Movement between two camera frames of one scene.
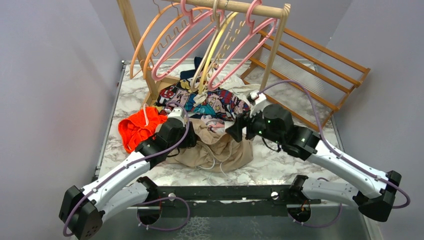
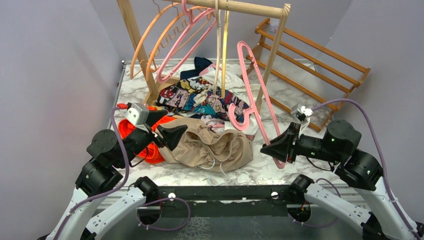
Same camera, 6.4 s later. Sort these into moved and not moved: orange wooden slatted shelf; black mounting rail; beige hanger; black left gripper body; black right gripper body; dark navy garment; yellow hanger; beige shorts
Moved: yellow hanger; beige hanger; black left gripper body; black right gripper body
Not moved: orange wooden slatted shelf; black mounting rail; beige shorts; dark navy garment
